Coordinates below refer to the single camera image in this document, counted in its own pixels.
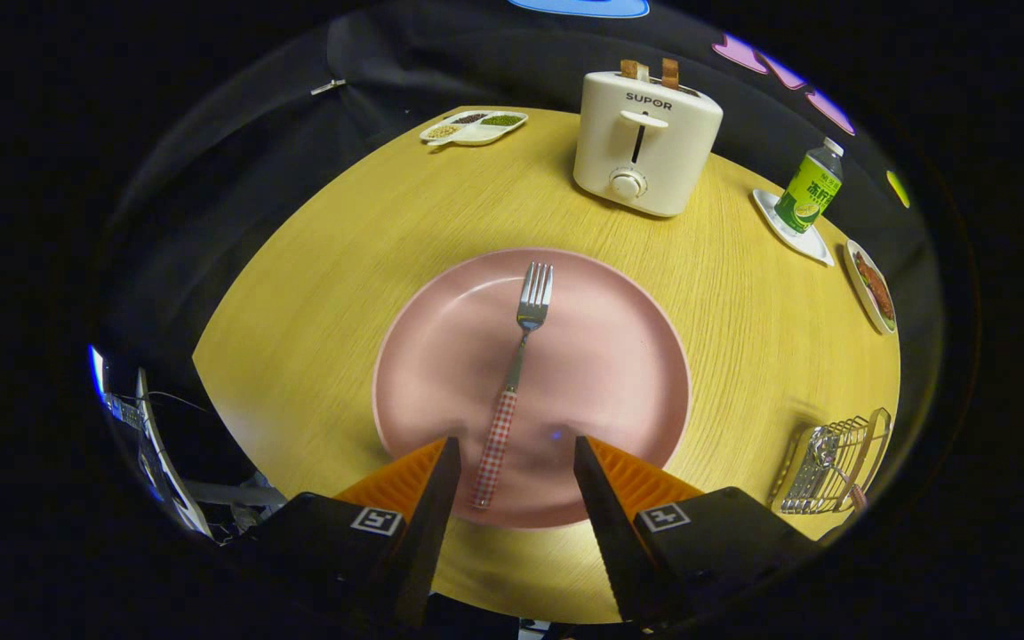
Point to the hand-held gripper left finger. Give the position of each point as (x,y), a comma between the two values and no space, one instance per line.
(432,533)

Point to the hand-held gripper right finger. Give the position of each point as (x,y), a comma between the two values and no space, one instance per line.
(610,533)

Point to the pink plate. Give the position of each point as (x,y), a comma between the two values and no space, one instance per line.
(601,373)

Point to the metal drain basket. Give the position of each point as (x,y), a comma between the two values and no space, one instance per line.
(805,484)

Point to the white food plate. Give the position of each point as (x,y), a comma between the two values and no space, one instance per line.
(859,293)

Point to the white square coaster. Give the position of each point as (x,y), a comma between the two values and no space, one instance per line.
(810,244)

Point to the brown meat piece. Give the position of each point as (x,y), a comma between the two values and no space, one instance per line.
(876,289)

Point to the white toaster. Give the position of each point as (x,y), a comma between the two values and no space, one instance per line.
(672,169)

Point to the green label drink bottle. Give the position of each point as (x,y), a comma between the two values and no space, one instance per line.
(810,191)

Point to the black backdrop cloth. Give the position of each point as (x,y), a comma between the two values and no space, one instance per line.
(254,178)

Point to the white divided condiment dish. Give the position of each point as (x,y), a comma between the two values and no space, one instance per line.
(476,135)

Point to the silver cloth clip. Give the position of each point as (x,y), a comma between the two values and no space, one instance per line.
(328,86)

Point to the toast bread slice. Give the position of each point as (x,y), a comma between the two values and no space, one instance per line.
(670,73)
(634,69)

